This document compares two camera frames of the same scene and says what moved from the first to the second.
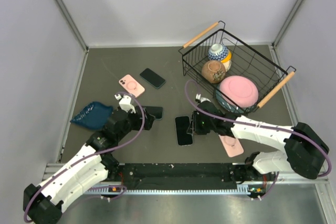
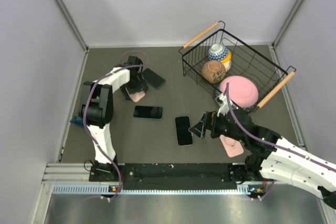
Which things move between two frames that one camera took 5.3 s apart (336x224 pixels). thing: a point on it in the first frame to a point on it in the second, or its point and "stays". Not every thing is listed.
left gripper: (148, 119) to (142, 86)
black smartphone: (156, 112) stays
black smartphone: (182, 123) stays
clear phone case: (181, 124) stays
